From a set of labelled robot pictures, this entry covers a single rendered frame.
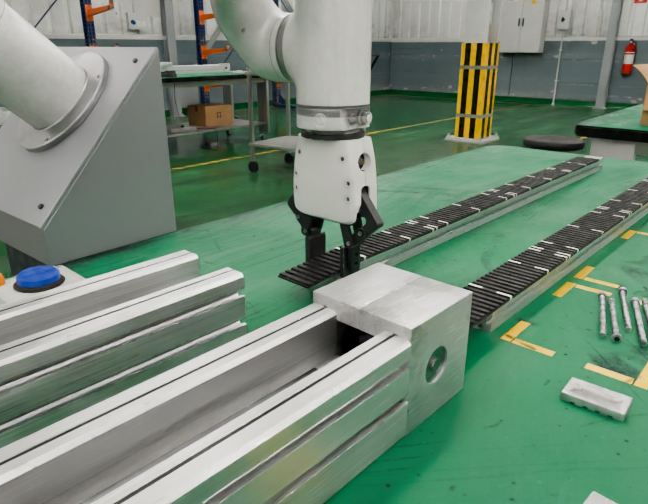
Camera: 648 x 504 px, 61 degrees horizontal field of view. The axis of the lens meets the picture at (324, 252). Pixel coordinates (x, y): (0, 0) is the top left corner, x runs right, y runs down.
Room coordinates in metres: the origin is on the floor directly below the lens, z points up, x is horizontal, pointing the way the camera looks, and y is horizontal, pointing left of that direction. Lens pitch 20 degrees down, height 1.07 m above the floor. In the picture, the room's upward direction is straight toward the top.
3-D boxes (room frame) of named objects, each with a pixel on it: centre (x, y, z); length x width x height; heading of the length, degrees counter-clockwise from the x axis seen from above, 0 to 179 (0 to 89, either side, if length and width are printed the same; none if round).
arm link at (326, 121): (0.65, -0.01, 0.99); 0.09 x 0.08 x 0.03; 47
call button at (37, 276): (0.52, 0.29, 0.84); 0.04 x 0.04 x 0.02
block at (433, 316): (0.43, -0.05, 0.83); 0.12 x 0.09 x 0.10; 47
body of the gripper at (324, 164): (0.65, -0.01, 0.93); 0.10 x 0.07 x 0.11; 47
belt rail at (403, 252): (1.02, -0.35, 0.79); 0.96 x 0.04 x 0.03; 137
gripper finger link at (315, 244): (0.68, 0.02, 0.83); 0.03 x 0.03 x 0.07; 47
